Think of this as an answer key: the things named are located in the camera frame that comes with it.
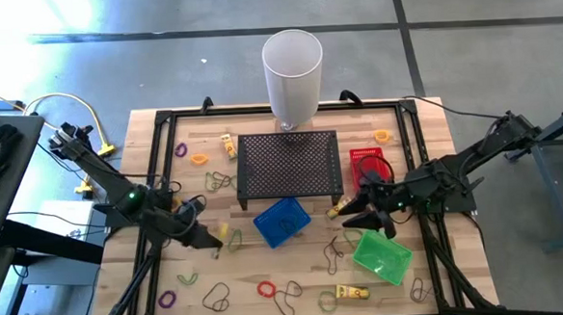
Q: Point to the black frame clamp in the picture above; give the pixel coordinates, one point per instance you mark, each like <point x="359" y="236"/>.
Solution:
<point x="350" y="96"/>
<point x="206" y="103"/>

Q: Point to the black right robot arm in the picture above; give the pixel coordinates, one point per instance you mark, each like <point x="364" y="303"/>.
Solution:
<point x="484" y="149"/>

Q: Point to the black aluminium table frame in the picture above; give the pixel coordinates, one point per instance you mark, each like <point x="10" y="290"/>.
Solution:
<point x="240" y="111"/>

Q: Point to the yellow crayon box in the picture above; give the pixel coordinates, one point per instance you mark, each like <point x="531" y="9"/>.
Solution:
<point x="223" y="230"/>
<point x="229" y="147"/>
<point x="351" y="292"/>
<point x="336" y="211"/>

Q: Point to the blue-grey metal table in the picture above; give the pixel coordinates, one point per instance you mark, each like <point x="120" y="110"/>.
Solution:
<point x="548" y="187"/>

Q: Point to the orange spiral coil tie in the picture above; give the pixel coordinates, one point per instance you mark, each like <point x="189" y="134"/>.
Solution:
<point x="192" y="159"/>

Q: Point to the red-orange spiral coil tie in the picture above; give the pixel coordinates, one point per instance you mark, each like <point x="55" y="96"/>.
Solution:
<point x="259" y="290"/>

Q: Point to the black perforated metal shelf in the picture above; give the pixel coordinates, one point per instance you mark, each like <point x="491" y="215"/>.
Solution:
<point x="286" y="164"/>

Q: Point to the white cylindrical cup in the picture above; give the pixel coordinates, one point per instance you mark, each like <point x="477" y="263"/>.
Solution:
<point x="292" y="94"/>

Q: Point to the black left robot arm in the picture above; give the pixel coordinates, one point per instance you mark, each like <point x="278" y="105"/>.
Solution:
<point x="104" y="174"/>

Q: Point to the dark rubber band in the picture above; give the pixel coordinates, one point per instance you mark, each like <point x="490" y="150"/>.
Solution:
<point x="204" y="299"/>
<point x="275" y="302"/>
<point x="326" y="256"/>
<point x="281" y="222"/>
<point x="225" y="180"/>
<point x="411" y="290"/>

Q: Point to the olive green rubber band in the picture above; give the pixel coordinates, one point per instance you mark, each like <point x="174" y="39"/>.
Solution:
<point x="205" y="182"/>

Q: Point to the red plastic basket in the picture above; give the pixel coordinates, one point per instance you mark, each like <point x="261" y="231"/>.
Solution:
<point x="359" y="158"/>

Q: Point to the purple spiral coil tie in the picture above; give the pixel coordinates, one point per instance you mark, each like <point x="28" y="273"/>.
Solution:
<point x="176" y="150"/>
<point x="160" y="300"/>

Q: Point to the green plastic basket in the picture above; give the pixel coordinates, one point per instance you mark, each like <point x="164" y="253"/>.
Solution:
<point x="383" y="258"/>

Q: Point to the blue plastic basket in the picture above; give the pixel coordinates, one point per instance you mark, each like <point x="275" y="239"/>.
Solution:
<point x="268" y="225"/>

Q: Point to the yellow spiral coil tie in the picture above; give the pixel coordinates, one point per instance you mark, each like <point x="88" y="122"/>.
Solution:
<point x="376" y="136"/>
<point x="176" y="203"/>

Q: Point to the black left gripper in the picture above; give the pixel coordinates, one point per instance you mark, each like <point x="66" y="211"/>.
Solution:
<point x="179" y="225"/>

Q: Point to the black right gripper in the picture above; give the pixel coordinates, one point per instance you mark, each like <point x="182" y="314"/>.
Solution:
<point x="385" y="200"/>

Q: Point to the white equipment box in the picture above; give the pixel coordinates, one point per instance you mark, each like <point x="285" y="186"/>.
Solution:
<point x="53" y="222"/>

